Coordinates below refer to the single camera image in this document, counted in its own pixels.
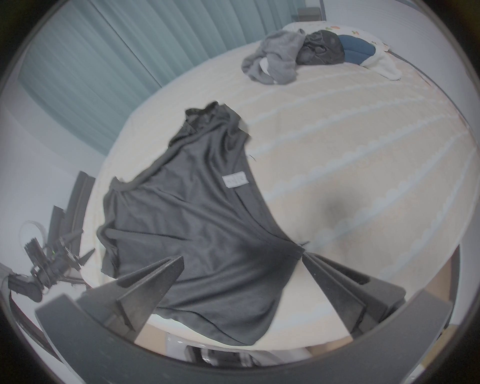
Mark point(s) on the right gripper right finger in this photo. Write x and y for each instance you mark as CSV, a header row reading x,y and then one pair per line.
x,y
348,296

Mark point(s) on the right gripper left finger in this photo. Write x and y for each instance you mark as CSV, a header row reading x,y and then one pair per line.
x,y
146,288

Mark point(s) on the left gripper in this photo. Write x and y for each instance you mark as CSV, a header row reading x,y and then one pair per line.
x,y
56,255

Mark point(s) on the black T-shirt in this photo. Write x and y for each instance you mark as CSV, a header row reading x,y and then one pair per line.
x,y
195,225

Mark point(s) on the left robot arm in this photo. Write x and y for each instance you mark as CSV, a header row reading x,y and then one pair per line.
x,y
26,285

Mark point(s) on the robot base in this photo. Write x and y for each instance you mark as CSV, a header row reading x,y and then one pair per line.
x,y
176,343

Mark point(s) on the bed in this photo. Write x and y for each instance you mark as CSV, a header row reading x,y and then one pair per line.
x,y
337,150

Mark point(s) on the white garment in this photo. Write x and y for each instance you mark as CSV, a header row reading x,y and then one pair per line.
x,y
386,67

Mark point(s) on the black shiny garment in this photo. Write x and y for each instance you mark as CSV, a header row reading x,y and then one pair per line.
x,y
322,48

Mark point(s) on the grey garment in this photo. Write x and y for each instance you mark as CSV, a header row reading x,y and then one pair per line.
x,y
281,52

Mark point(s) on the white printed pillow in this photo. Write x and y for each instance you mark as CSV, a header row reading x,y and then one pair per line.
x,y
360,32

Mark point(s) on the grey bedside table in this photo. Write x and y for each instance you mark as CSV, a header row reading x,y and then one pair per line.
x,y
309,14

